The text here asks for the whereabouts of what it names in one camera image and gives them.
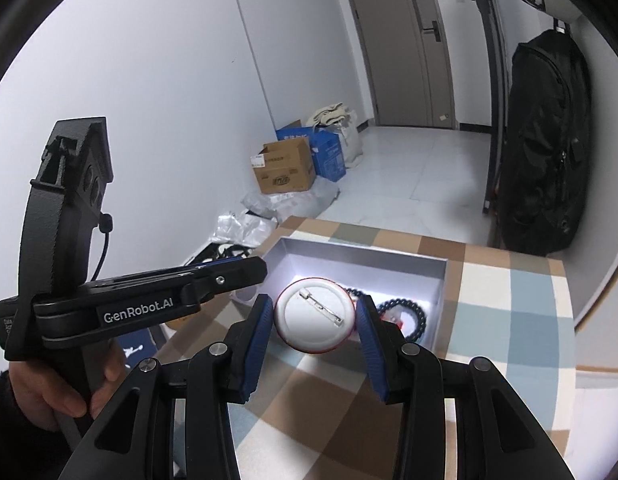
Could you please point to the black metal stand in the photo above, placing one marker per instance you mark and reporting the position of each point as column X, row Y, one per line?
column 498, row 73

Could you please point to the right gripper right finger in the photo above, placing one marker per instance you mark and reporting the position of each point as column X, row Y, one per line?
column 498, row 436

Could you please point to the blue cardboard box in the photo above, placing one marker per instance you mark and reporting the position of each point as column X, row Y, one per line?
column 328, row 158

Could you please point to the grey cardboard phone box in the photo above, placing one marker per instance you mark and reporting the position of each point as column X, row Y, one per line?
column 381, row 273

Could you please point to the blue jordan shoe box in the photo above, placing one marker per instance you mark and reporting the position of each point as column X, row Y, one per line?
column 141, row 344

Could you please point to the person's left hand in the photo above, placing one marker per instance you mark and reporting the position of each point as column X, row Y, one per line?
column 40, row 392

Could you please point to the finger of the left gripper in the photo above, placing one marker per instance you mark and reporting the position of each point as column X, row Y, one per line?
column 202, row 291
column 232, row 271

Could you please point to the beige bag of clothes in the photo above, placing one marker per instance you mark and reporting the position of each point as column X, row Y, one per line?
column 340, row 119

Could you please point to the checkered table mat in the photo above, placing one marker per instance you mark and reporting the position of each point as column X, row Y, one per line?
column 317, row 416

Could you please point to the brown cardboard box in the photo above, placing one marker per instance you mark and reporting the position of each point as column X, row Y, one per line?
column 284, row 166

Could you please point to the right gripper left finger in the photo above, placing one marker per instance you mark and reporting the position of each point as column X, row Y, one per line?
column 132, row 438

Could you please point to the white plastic parcel bag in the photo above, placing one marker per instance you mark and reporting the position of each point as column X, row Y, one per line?
column 244, row 229

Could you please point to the white pin badge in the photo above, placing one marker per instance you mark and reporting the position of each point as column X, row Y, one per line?
column 314, row 315

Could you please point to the grey plastic parcel bag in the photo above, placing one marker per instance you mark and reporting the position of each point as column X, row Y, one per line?
column 305, row 204

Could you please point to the black backpack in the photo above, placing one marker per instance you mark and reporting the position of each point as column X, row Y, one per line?
column 547, row 147

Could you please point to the grey door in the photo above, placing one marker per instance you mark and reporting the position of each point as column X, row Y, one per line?
column 407, row 62

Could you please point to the black bead bracelet red badge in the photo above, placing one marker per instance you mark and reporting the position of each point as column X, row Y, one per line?
column 407, row 314

